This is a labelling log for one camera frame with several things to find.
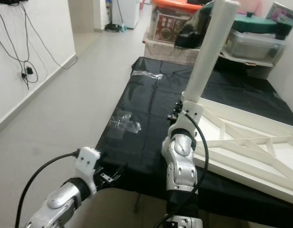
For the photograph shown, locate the black tablecloth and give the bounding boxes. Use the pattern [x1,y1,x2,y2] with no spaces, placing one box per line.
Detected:
[96,57,293,228]

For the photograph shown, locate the clear plastic storage box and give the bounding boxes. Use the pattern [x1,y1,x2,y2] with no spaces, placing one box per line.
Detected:
[224,29,286,63]

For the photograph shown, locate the clear tape patch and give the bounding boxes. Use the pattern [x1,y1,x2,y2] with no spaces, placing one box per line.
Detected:
[108,111,142,140]

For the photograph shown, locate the black plastic bag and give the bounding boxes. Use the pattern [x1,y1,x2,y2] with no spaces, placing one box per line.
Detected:
[174,9,215,49]

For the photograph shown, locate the pink plastic box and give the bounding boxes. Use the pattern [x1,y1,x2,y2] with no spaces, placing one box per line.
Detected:
[237,0,276,17]

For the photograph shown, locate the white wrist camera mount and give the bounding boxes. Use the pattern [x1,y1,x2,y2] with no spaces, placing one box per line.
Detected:
[167,100,205,139]
[74,147,101,184]

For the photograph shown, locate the white appliance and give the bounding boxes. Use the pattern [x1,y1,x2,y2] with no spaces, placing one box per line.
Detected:
[110,0,140,28]

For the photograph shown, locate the green round lid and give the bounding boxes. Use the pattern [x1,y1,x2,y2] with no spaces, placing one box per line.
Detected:
[231,11,278,35]

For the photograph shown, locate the dark printed toy box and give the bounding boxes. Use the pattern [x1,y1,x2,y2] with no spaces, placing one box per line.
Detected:
[266,2,293,39]

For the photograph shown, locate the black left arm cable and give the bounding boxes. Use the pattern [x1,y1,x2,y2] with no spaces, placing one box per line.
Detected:
[14,150,81,228]

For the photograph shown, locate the black wall shelf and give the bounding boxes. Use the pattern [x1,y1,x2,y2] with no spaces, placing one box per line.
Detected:
[0,0,24,6]

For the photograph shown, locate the white plastic table top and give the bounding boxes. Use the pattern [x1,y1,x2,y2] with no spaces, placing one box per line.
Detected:
[185,97,293,206]

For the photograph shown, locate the white plastic table leg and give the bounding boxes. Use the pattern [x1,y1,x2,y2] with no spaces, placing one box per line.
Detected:
[182,0,240,105]

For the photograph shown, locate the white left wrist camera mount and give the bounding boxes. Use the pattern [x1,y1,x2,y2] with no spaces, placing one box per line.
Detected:
[74,147,101,184]

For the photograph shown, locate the black floor cleaning device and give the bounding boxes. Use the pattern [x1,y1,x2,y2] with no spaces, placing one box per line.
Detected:
[105,23,126,33]

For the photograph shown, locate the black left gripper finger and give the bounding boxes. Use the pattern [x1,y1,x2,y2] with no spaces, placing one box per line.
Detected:
[101,167,125,187]

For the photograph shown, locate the beige patterned ledge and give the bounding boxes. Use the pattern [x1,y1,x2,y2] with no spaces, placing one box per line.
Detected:
[141,40,203,66]

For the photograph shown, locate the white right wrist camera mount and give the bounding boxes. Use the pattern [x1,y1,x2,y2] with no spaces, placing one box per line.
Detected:
[167,100,205,139]

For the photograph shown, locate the black wall cable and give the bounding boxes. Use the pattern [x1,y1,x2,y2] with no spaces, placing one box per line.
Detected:
[0,5,40,91]
[23,5,78,71]

